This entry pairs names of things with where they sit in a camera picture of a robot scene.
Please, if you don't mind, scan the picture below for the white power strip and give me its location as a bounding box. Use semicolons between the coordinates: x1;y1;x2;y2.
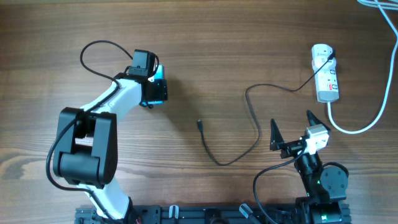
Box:
312;44;340;103

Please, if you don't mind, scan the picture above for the blue screen Galaxy smartphone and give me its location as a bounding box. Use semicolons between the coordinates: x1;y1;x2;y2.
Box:
145;64;165;106

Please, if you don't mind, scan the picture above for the black left camera cable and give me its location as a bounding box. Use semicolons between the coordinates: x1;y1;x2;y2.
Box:
45;40;134;223

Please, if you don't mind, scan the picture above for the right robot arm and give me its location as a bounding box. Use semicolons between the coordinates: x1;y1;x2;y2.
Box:
270;110;352;224

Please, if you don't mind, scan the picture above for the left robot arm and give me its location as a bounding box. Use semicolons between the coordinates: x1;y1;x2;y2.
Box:
46;50;167;223

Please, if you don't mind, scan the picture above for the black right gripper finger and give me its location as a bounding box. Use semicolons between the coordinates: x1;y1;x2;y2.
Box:
307;110;331;132
270;119;285;151

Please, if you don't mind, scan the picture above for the white power strip cord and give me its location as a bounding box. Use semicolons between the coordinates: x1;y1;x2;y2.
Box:
326;0;398;135

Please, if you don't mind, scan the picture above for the black camera cable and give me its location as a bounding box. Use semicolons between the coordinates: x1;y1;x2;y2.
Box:
252;136;307;224
45;40;134;223

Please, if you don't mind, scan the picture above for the white USB charger plug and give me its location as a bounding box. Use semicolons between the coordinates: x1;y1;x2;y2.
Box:
312;54;336;72

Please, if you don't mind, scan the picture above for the black right camera cable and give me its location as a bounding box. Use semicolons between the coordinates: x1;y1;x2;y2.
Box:
252;136;307;224

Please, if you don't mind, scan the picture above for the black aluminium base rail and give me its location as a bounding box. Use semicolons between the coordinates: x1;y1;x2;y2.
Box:
74;203;352;224

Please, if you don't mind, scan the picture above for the black USB charging cable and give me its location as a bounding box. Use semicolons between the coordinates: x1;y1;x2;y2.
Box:
197;49;336;167

